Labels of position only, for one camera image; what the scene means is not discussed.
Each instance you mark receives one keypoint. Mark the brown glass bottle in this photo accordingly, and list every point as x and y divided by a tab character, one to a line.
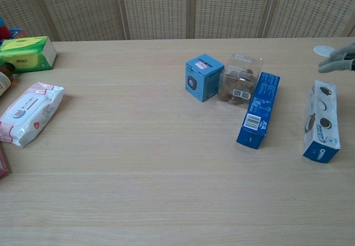
5	78

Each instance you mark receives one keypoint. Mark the red blue package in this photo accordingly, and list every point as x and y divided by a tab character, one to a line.
12	31

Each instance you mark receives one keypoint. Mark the pink white wet wipes pack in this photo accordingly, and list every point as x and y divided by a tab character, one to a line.
29	113

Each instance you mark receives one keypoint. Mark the green tissue pack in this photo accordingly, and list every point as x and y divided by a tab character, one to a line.
26	53

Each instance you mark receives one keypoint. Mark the white round disc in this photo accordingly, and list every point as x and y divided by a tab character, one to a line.
322	50

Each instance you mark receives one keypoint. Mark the long blue cardboard box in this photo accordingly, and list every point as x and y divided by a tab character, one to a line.
259	111

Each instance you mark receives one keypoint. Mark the light blue cube box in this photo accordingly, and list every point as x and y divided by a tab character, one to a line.
203	78

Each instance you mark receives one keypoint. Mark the blue Oreo cookie box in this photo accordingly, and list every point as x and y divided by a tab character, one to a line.
321	118

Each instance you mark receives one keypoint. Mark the woven folding screen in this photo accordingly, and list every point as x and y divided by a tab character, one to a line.
177	7

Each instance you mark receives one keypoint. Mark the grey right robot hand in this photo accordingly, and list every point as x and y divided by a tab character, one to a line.
339	60

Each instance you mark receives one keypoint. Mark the clear plastic cookie box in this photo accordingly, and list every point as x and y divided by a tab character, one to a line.
238	81

